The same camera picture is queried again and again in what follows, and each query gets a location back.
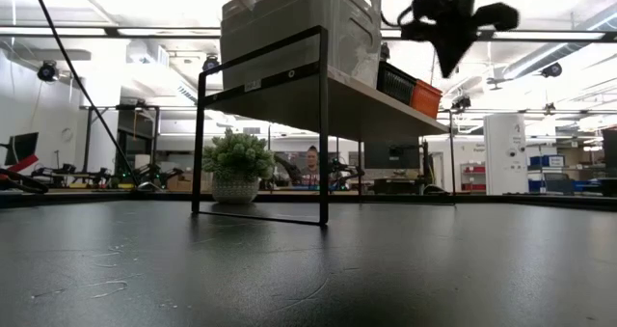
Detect green plant in white pot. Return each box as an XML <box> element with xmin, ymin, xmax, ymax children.
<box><xmin>201</xmin><ymin>127</ymin><xmax>276</xmax><ymax>205</ymax></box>

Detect red bar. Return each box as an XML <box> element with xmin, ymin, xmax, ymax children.
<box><xmin>0</xmin><ymin>152</ymin><xmax>40</xmax><ymax>175</ymax></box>

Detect orange mesh basket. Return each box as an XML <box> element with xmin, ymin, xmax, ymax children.
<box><xmin>409</xmin><ymin>81</ymin><xmax>443</xmax><ymax>121</ymax></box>
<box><xmin>410</xmin><ymin>78</ymin><xmax>443</xmax><ymax>93</ymax></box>

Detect black table mat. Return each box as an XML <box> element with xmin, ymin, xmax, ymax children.
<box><xmin>0</xmin><ymin>199</ymin><xmax>617</xmax><ymax>327</ymax></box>

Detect long black arm cable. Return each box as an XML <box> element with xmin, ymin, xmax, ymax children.
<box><xmin>28</xmin><ymin>0</ymin><xmax>142</xmax><ymax>189</ymax></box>

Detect dark background desk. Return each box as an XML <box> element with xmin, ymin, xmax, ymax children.
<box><xmin>527</xmin><ymin>171</ymin><xmax>617</xmax><ymax>198</ymax></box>

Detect person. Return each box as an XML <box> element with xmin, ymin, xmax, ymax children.
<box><xmin>299</xmin><ymin>145</ymin><xmax>323</xmax><ymax>189</ymax></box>

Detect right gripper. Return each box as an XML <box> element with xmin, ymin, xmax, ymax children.
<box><xmin>394</xmin><ymin>0</ymin><xmax>521</xmax><ymax>79</ymax></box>

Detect blue storage bins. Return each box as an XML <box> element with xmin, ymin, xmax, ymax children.
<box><xmin>527</xmin><ymin>153</ymin><xmax>567</xmax><ymax>169</ymax></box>

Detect black metal stand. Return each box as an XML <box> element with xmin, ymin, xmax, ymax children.
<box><xmin>78</xmin><ymin>103</ymin><xmax>162</xmax><ymax>175</ymax></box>

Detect silver ceiling duct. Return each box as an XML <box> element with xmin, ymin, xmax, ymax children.
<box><xmin>500</xmin><ymin>3</ymin><xmax>617</xmax><ymax>80</ymax></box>

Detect white pillar with dome cameras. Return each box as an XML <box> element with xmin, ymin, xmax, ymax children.
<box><xmin>482</xmin><ymin>112</ymin><xmax>530</xmax><ymax>197</ymax></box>

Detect rack with red bins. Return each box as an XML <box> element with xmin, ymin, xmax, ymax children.
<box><xmin>459</xmin><ymin>161</ymin><xmax>488</xmax><ymax>194</ymax></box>

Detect black wall screen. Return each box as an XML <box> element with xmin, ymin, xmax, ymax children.
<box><xmin>363</xmin><ymin>141</ymin><xmax>422</xmax><ymax>171</ymax></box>

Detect black slotted basket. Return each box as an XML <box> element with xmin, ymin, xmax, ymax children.
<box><xmin>375</xmin><ymin>60</ymin><xmax>418</xmax><ymax>108</ymax></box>

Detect white ceiling unit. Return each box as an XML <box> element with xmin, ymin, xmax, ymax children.
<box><xmin>125</xmin><ymin>38</ymin><xmax>171</xmax><ymax>68</ymax></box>

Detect black monitor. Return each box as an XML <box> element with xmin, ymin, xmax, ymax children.
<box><xmin>2</xmin><ymin>131</ymin><xmax>40</xmax><ymax>168</ymax></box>

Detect wood shelf with black frame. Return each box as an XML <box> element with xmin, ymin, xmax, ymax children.
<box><xmin>191</xmin><ymin>25</ymin><xmax>457</xmax><ymax>228</ymax></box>

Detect ceiling light strip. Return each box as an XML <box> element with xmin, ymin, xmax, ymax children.
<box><xmin>115</xmin><ymin>26</ymin><xmax>223</xmax><ymax>38</ymax></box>
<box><xmin>0</xmin><ymin>26</ymin><xmax>108</xmax><ymax>37</ymax></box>
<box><xmin>491</xmin><ymin>30</ymin><xmax>607</xmax><ymax>41</ymax></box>

